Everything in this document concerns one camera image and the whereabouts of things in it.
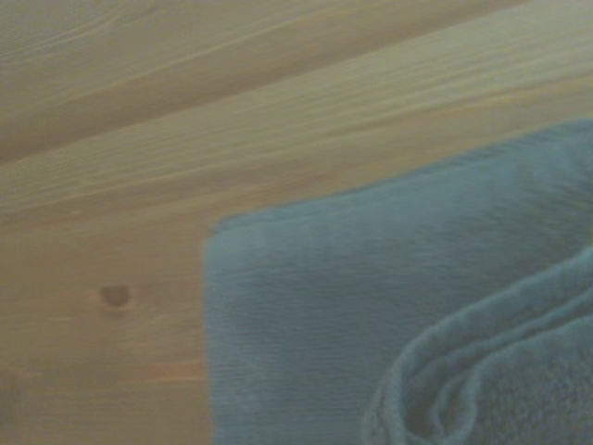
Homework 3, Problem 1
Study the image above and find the grey towel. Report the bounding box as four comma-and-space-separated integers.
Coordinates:
201, 117, 593, 445

